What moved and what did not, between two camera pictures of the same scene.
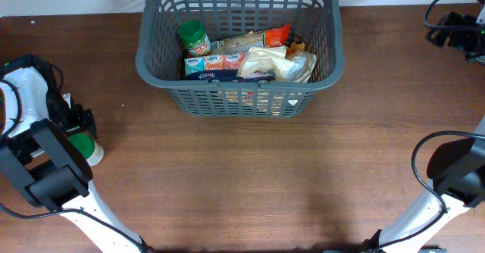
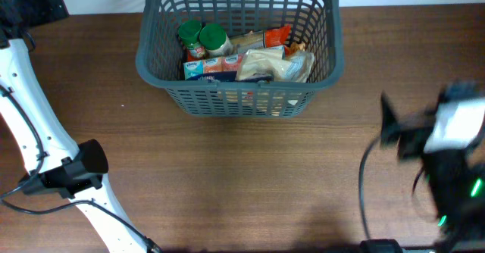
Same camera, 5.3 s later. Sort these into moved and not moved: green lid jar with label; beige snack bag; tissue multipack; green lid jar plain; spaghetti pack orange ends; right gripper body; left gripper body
Moved: right gripper body; green lid jar plain; beige snack bag; left gripper body
Not moved: spaghetti pack orange ends; tissue multipack; green lid jar with label
